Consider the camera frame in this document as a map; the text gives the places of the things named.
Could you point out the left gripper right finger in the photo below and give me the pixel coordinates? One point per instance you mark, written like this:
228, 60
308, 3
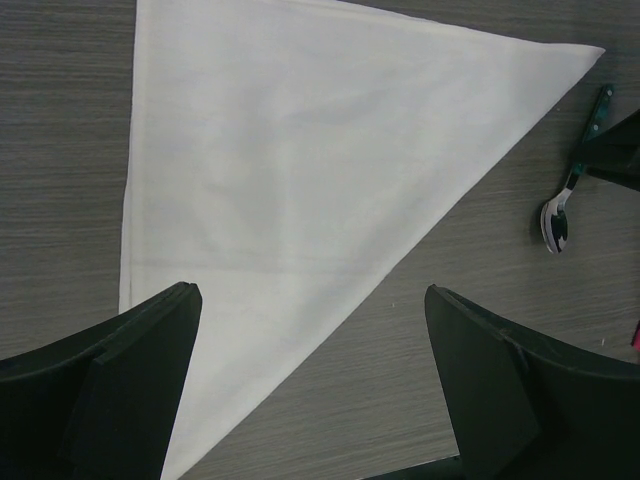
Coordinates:
524, 405

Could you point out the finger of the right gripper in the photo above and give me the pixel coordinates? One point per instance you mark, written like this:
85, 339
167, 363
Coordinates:
613, 156

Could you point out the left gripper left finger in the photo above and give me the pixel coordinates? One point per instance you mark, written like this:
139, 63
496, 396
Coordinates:
101, 403

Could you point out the green handled metal spoon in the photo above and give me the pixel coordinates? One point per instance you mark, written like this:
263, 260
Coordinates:
553, 218

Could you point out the white cloth napkin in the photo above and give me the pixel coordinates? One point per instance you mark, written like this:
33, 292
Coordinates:
285, 156

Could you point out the pink folded cloth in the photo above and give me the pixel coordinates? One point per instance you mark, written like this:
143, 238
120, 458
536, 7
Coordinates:
635, 342

